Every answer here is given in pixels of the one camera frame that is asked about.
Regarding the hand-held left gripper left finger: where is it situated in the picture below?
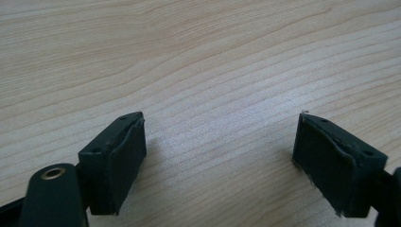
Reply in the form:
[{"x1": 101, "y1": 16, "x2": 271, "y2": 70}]
[{"x1": 78, "y1": 111, "x2": 148, "y2": 217}]

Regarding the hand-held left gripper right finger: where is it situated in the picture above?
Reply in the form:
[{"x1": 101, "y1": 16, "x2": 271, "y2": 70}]
[{"x1": 291, "y1": 111, "x2": 389, "y2": 219}]

